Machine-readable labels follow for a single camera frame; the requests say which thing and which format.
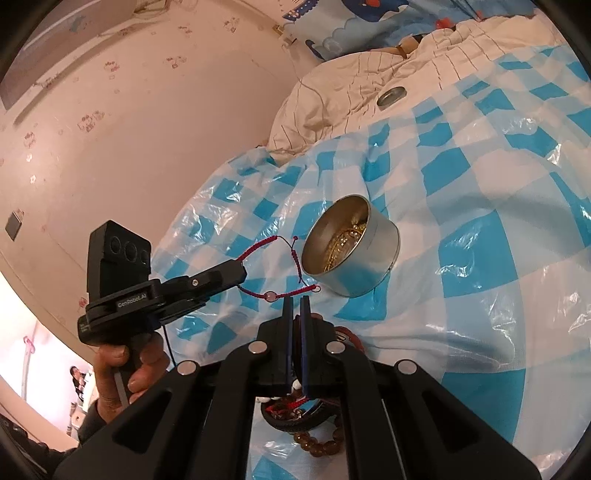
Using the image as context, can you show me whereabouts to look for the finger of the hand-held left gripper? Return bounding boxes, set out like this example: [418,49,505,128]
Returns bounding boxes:
[161,260,248,308]
[161,298,209,325]

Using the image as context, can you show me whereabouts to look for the blue checkered plastic sheet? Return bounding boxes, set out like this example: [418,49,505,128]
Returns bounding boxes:
[150,44,591,480]

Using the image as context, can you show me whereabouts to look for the round metal tin lid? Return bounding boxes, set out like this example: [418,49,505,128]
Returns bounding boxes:
[376,88,408,109]

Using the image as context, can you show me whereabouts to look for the whale print blue cloth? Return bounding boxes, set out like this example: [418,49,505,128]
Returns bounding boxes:
[281,0,541,61]

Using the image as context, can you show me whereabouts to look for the white striped quilt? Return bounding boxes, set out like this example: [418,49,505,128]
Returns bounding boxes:
[268,16,573,155]

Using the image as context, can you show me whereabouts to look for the person's left hand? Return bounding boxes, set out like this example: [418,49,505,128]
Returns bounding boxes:
[93,343,171,426]

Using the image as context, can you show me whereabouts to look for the white pearl bracelet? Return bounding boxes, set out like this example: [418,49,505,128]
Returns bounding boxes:
[256,378,305,403]

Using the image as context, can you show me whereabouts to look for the black bracelet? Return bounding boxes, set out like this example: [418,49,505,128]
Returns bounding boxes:
[261,401,345,432]

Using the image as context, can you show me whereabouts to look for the red string bracelet crystal bead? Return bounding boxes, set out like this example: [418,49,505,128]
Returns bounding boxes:
[236,235,322,302]

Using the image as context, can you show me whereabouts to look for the tan and black object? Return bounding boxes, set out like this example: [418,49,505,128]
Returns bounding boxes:
[394,34,423,60]

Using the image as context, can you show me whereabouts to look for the round metal tin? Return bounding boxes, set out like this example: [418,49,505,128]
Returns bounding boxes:
[301,194,400,298]

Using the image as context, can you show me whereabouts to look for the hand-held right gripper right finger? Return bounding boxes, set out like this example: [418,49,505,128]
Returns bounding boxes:
[300,295,542,480]

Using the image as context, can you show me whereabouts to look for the gold chain jewelry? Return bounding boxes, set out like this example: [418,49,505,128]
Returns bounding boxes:
[323,212,370,273]

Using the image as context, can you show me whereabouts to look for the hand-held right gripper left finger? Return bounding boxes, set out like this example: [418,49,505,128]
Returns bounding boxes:
[53,295,296,480]

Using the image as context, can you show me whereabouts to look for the grey wall switch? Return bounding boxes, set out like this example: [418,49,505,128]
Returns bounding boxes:
[6,210,25,241]

